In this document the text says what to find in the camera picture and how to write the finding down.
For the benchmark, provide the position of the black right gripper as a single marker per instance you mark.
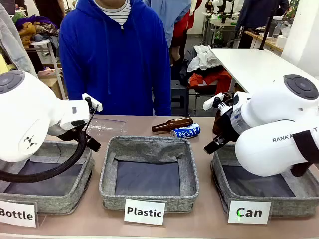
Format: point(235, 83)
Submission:
point(228, 135)

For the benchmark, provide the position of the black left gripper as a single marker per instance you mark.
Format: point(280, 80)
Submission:
point(93, 145)

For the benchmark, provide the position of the blue Pocari Sweat can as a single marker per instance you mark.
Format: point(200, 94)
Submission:
point(187, 131)

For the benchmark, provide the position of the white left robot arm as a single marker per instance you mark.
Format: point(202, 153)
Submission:
point(30, 112)

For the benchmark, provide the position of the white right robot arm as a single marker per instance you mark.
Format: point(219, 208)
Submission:
point(269, 117)

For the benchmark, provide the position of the grey fabric basket plastic label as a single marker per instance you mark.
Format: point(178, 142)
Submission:
point(149, 149)

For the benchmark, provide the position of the grey fabric basket bottle label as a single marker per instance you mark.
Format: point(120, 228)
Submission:
point(62, 199)

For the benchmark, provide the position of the white Can label sign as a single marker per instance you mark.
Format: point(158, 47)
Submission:
point(249, 212)

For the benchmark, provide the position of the grey fabric basket can label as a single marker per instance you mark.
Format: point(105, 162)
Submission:
point(294, 199)

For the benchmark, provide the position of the clear plastic zip bag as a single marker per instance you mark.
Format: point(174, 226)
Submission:
point(107, 125)

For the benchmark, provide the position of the grey plastic stool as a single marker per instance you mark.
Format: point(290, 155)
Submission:
point(180, 97)

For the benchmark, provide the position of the orange cloth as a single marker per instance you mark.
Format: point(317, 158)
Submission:
point(219, 78)

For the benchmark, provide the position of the person in blue hoodie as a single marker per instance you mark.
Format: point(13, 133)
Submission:
point(114, 64)

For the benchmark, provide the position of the white Plastic label sign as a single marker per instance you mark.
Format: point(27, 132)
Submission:
point(144, 212)

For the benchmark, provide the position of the white crumpled cloth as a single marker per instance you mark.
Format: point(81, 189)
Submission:
point(203, 58)

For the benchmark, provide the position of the small white side table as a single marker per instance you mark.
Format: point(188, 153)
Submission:
point(53, 62)

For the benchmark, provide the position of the white Bottle label sign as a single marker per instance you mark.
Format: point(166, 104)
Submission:
point(17, 214)

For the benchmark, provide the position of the red jacket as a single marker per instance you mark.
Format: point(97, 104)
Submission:
point(183, 27)

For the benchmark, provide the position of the white paper roll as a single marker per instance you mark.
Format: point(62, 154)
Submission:
point(281, 41)

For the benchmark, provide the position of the grey hanging jacket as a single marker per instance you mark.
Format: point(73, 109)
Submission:
point(12, 44)

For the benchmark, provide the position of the colourful clothes pile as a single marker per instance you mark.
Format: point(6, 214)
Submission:
point(35, 28)

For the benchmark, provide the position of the black vertical pole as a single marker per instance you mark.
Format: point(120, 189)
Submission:
point(266, 27)

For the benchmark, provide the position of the clear water bottle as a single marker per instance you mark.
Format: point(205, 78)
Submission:
point(276, 31)

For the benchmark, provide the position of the person in light blue shirt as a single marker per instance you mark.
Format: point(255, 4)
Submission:
point(172, 17)

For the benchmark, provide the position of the person in dark jacket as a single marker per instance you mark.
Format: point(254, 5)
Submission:
point(259, 12)

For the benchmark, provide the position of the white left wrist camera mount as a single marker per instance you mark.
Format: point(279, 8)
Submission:
point(96, 105)

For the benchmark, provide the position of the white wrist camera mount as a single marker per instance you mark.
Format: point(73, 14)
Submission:
point(96, 105)
point(208, 103)

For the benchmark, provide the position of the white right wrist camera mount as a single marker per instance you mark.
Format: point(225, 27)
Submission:
point(208, 103)

